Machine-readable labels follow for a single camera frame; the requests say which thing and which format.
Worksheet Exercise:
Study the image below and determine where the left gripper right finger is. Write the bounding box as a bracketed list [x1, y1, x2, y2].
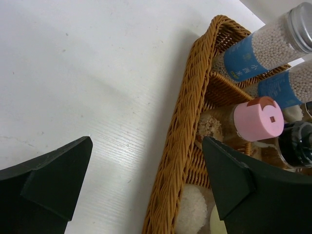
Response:
[202, 137, 312, 234]

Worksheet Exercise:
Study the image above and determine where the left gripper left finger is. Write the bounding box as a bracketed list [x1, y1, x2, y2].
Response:
[0, 136, 93, 234]

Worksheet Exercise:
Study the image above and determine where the yellow cap spice bottle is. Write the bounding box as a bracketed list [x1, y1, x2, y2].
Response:
[175, 184, 227, 234]

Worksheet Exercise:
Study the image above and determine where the black cap spice bottle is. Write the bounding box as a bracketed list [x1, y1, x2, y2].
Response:
[253, 120, 312, 169]

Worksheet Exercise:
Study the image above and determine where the pink cap spice bottle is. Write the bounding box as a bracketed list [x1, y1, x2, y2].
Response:
[195, 97, 284, 147]

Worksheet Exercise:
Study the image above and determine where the silver lid blue label jar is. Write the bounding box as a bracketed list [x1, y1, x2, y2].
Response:
[212, 2, 312, 83]

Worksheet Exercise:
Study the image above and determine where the brown wicker divided tray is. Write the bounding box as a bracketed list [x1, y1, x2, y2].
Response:
[142, 15, 289, 234]

